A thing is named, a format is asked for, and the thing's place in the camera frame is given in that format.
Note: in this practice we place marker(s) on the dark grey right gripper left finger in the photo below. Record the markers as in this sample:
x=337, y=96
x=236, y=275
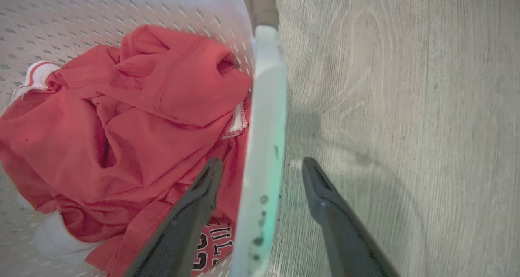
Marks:
x=183, y=232

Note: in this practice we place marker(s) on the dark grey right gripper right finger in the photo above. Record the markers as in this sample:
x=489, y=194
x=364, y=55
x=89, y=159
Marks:
x=345, y=236

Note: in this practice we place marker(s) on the white perforated plastic laundry basket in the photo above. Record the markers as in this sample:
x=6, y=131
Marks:
x=264, y=147

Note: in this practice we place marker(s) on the red basketball jersey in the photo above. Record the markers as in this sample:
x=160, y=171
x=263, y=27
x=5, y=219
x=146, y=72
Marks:
x=134, y=130

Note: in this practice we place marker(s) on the white garment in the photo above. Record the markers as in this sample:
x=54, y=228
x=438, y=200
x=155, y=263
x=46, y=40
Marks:
x=53, y=240

